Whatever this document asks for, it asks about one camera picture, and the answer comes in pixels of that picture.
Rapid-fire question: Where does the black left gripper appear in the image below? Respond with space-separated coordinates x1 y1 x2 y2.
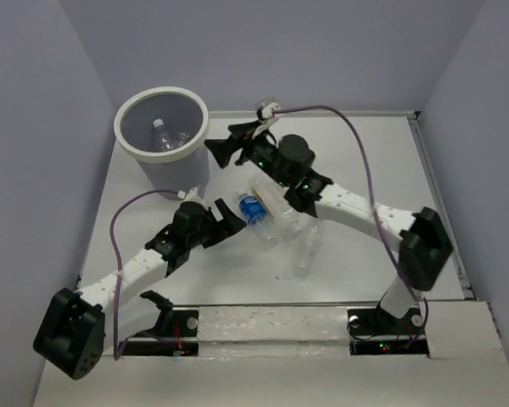
185 198 244 249

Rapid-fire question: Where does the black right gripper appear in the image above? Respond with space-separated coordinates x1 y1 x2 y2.
204 119 289 187

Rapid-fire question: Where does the blue label bottle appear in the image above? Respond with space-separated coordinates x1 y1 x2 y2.
237 190 277 250

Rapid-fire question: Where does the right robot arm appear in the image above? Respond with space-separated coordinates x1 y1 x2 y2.
204 120 453 332

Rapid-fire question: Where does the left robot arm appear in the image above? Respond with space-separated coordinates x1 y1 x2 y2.
32 199 247 380

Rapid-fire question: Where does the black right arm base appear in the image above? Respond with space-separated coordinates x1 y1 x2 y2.
346 307 429 356

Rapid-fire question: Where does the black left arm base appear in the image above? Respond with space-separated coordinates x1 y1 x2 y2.
119 290 199 357

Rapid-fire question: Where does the white cylindrical waste bin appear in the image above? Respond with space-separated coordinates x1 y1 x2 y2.
114 86 210 199

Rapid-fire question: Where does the large clear bottle cream label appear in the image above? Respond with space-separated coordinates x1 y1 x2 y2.
249 175 302 241

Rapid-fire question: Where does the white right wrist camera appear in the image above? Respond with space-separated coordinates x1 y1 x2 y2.
253 98 281 137

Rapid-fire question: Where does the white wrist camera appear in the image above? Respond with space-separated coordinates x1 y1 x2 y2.
253 98 281 137
176 187 204 204

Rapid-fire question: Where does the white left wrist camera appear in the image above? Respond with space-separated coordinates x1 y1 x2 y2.
176 187 204 204

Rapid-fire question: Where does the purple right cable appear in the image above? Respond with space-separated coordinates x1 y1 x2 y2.
273 104 428 340

